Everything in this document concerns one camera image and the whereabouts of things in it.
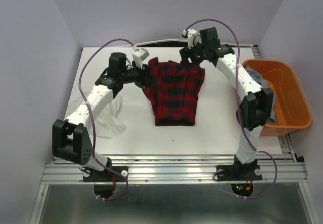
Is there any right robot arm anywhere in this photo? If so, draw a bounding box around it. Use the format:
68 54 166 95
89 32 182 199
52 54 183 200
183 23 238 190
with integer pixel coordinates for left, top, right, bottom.
180 27 274 179

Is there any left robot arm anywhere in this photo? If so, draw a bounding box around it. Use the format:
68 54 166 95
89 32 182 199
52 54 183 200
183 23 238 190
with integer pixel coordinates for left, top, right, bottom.
52 48 155 181

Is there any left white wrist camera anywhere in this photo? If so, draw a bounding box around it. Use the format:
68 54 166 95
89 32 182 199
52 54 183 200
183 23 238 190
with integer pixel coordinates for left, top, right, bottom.
132 45 149 69

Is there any white skirt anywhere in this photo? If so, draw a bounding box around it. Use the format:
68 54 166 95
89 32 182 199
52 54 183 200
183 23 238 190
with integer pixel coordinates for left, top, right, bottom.
64 88 126 139

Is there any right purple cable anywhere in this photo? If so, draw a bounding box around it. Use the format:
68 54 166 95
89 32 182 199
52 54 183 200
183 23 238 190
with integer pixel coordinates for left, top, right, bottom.
182 19 279 200

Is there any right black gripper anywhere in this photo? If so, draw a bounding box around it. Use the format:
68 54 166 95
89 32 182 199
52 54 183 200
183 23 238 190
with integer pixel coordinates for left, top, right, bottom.
179 38 208 70

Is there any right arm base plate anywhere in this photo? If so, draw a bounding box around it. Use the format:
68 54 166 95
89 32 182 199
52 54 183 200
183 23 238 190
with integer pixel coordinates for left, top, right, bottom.
213 165 262 182

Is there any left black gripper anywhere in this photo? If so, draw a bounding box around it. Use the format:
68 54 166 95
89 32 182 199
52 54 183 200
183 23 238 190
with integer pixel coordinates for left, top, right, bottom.
121 61 158 89

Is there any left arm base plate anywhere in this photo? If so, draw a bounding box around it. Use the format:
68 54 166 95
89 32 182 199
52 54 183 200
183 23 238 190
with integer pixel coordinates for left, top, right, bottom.
83 165 130 183

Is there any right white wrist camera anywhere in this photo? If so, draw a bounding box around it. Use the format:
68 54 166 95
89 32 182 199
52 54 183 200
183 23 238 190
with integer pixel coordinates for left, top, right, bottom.
182 28 201 48

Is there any aluminium frame rail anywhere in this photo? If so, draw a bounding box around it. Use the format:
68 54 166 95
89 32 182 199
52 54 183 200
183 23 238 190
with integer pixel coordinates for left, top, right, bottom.
41 154 308 185

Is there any red black plaid skirt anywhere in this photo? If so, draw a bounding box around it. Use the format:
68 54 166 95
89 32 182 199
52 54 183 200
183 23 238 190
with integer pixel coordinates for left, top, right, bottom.
143 57 205 126

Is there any light blue skirt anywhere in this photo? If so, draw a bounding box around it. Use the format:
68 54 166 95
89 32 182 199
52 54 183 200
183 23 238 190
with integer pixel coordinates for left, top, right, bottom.
243 66 278 124

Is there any orange plastic basket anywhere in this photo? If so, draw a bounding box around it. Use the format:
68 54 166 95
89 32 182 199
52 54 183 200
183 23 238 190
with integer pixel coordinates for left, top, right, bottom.
243 59 312 136

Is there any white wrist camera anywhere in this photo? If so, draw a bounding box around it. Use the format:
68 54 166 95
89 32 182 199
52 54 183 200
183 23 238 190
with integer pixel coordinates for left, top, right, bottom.
132 45 149 69
182 28 201 48

